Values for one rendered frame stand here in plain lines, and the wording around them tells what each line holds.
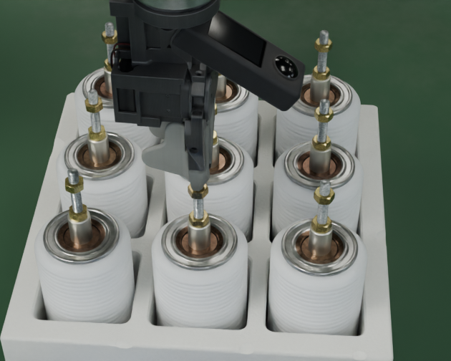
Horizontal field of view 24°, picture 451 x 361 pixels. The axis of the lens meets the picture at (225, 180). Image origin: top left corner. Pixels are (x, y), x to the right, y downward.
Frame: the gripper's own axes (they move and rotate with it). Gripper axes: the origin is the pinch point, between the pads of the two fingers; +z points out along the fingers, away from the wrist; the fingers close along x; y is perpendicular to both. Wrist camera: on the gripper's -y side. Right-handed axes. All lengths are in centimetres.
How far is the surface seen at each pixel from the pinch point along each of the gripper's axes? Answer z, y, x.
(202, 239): 7.8, 0.2, 1.0
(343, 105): 8.9, -12.7, -22.5
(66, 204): 13.6, 16.4, -7.8
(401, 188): 34, -22, -37
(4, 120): 34, 36, -44
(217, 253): 8.9, -1.4, 1.5
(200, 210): 4.5, 0.4, 0.3
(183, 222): 9.0, 2.6, -2.3
